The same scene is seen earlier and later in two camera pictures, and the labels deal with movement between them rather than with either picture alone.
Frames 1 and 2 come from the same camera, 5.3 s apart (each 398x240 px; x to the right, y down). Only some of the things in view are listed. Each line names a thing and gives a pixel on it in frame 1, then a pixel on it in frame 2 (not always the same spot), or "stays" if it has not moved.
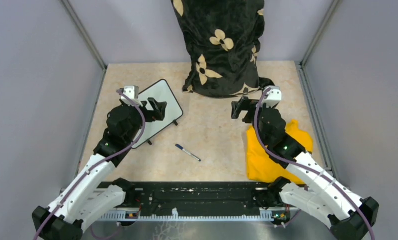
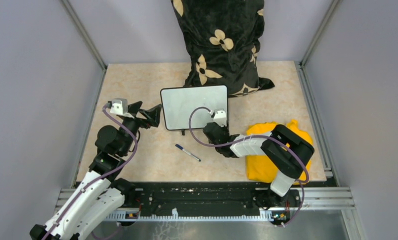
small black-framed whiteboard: [161, 92] to [178, 103]
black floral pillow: [224, 37] stays
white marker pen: [188, 152] stays
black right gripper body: [250, 117] to [225, 129]
